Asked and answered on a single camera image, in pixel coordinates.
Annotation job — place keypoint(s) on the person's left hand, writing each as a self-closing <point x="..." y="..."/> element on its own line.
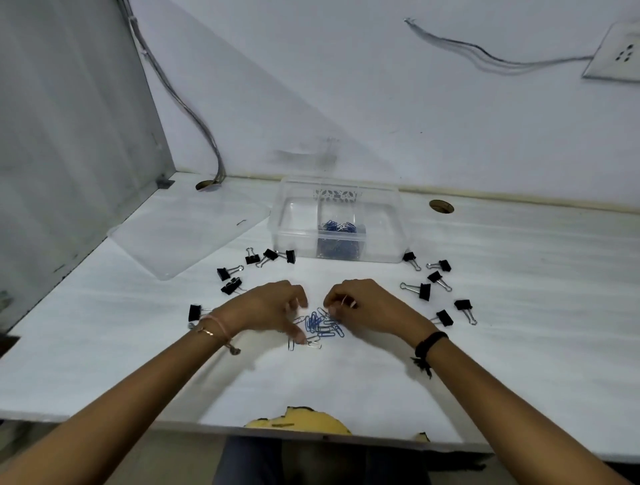
<point x="260" y="310"/>

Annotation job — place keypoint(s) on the clear plastic box lid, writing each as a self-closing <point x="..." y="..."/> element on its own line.
<point x="185" y="235"/>

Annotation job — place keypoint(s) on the person's left forearm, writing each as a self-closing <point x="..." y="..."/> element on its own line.
<point x="125" y="404"/>

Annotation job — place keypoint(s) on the person's right forearm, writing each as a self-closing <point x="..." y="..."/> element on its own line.
<point x="505" y="409"/>

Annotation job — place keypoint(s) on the group of black binder clips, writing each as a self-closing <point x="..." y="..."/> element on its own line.
<point x="425" y="291"/>
<point x="231" y="286"/>

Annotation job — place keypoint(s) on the person's right fingers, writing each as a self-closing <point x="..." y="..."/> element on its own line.
<point x="336" y="302"/>

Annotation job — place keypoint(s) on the person's right hand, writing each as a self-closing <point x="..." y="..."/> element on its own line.
<point x="380" y="310"/>

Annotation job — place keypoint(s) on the clear plastic storage box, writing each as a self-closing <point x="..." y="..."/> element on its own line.
<point x="300" y="225"/>

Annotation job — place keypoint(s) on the person's left thumb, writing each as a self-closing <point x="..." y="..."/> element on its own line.
<point x="294" y="331"/>

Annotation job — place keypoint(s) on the dark trousers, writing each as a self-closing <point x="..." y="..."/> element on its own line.
<point x="310" y="462"/>

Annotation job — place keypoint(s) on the yellow shirt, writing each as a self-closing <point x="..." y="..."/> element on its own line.
<point x="300" y="422"/>

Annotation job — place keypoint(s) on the black wristband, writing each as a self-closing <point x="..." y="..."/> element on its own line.
<point x="429" y="344"/>

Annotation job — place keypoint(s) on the pile of blue paper clips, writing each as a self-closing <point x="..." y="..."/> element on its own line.
<point x="320" y="325"/>
<point x="341" y="239"/>

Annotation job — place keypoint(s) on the grey partition panel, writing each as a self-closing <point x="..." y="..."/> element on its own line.
<point x="70" y="150"/>

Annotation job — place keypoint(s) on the white wall socket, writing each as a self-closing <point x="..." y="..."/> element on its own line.
<point x="617" y="52"/>

